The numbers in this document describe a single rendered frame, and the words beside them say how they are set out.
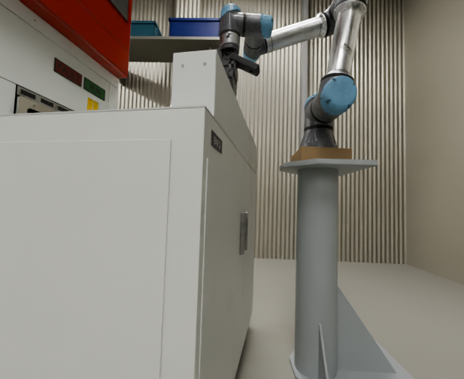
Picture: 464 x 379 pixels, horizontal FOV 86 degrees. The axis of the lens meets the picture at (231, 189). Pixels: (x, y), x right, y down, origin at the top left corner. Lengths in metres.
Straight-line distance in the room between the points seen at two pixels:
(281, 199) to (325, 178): 2.16
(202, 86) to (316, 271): 0.77
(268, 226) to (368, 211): 1.23
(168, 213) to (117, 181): 0.11
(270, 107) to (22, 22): 2.73
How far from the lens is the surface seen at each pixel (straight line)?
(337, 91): 0.99
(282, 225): 3.17
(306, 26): 1.28
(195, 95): 0.55
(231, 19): 1.08
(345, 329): 1.22
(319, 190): 1.01
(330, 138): 1.08
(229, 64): 0.99
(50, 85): 1.08
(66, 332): 0.61
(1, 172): 0.69
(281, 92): 3.46
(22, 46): 1.05
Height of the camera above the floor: 0.65
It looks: 3 degrees up
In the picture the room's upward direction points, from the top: 2 degrees clockwise
